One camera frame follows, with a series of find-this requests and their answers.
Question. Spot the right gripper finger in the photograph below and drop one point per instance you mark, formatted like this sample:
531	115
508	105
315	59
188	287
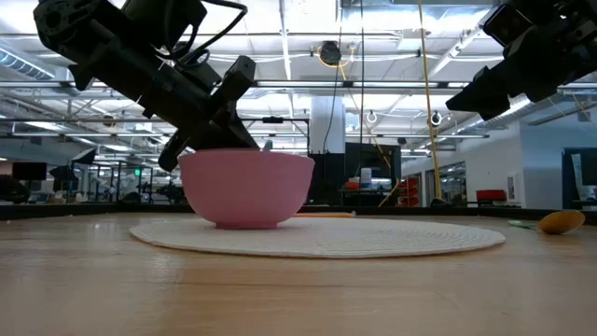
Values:
485	93

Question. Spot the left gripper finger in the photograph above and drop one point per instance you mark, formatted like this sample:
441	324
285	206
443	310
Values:
235	135
205	140

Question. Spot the pink plastic bowl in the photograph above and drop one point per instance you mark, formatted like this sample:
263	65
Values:
247	186

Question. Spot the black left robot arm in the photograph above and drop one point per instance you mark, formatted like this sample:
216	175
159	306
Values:
60	28

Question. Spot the white concrete pillar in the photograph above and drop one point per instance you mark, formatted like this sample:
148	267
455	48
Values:
326	123

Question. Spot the red storage bin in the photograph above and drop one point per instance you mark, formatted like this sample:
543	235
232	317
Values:
490	195

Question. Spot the red drawer shelf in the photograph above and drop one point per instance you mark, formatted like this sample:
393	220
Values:
409	192

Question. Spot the dark framed screen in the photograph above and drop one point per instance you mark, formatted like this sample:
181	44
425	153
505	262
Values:
580	177

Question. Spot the white round plate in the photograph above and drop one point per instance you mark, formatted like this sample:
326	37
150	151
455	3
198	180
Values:
326	238

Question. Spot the black monitor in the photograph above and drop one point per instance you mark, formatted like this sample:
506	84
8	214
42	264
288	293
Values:
29	171

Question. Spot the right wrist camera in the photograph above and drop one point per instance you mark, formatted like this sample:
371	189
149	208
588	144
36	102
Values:
506	23

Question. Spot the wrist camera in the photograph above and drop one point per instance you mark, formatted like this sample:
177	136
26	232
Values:
163	18
506	23

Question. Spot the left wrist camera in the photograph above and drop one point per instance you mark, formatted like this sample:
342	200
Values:
163	18

